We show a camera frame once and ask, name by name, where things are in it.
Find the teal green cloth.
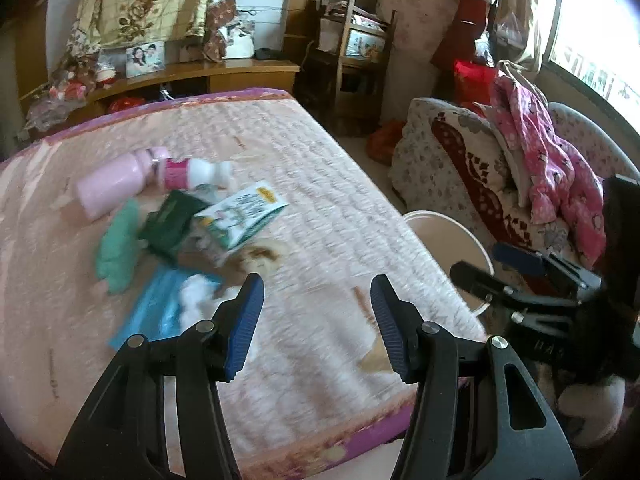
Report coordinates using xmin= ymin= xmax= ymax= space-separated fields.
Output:
xmin=95 ymin=199 xmax=143 ymax=295

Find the red gift bag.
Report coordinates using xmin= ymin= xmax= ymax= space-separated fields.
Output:
xmin=452 ymin=59 xmax=501 ymax=106

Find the white fluffy cloth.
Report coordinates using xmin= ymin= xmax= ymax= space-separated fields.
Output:
xmin=557 ymin=379 xmax=627 ymax=448

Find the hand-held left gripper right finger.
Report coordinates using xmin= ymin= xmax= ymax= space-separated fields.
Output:
xmin=369 ymin=274 xmax=581 ymax=480

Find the wooden stand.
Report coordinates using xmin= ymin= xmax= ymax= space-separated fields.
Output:
xmin=306 ymin=0 xmax=398 ymax=133

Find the white plastic bucket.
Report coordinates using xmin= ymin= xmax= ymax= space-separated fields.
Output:
xmin=402 ymin=210 xmax=496 ymax=318

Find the white green milk carton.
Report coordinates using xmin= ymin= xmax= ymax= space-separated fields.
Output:
xmin=192 ymin=184 xmax=290 ymax=253

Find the yellow floral checked cloth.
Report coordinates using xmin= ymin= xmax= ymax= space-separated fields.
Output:
xmin=65 ymin=0 xmax=237 ymax=63

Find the red bag under cabinet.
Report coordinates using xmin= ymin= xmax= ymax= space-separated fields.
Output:
xmin=106 ymin=96 xmax=148 ymax=116

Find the framed scenery picture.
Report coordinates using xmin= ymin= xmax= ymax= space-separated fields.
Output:
xmin=345 ymin=27 xmax=391 ymax=62

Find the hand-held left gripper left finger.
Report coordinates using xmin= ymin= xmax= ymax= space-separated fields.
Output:
xmin=54 ymin=273 xmax=266 ymax=480

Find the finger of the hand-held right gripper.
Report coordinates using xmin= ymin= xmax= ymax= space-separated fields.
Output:
xmin=492 ymin=242 xmax=601 ymax=292
xmin=449 ymin=260 xmax=578 ymax=333

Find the red hanging cloth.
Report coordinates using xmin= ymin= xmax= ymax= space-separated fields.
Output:
xmin=432 ymin=0 xmax=493 ymax=68

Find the dark green snack packet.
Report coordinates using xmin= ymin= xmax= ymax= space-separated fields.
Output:
xmin=137 ymin=189 xmax=211 ymax=266

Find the photo frame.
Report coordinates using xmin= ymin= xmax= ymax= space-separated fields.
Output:
xmin=125 ymin=40 xmax=167 ymax=78

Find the white printed bag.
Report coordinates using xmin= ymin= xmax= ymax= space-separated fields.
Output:
xmin=220 ymin=15 xmax=256 ymax=61

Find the white crumpled tissue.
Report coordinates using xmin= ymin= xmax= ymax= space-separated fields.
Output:
xmin=177 ymin=274 xmax=236 ymax=326

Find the grey floral covered sofa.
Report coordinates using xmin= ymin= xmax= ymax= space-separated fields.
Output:
xmin=390 ymin=97 xmax=640 ymax=311

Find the red white patterned blanket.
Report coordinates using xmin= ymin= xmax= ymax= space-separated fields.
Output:
xmin=431 ymin=107 xmax=571 ymax=261

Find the rolled floral mattress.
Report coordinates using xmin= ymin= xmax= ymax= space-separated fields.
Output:
xmin=377 ymin=0 xmax=493 ymax=126

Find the white bottle with pink label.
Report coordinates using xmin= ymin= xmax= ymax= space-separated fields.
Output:
xmin=152 ymin=157 xmax=236 ymax=192

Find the orange red plastic bag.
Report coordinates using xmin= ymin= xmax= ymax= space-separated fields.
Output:
xmin=366 ymin=120 xmax=407 ymax=165

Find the window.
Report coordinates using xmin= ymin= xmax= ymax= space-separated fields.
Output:
xmin=547 ymin=0 xmax=640 ymax=126

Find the artificial flower bunch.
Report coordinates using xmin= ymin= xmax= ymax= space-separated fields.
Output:
xmin=25 ymin=72 xmax=107 ymax=131

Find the brown snack wrapper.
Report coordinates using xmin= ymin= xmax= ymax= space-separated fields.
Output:
xmin=235 ymin=240 xmax=291 ymax=277

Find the blue plastic packet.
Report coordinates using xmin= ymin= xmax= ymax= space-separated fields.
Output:
xmin=107 ymin=266 xmax=221 ymax=353

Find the pink plastic bottle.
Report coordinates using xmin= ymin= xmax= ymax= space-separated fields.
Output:
xmin=75 ymin=147 xmax=171 ymax=221

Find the pink printed pajamas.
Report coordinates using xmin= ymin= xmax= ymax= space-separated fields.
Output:
xmin=487 ymin=72 xmax=608 ymax=268

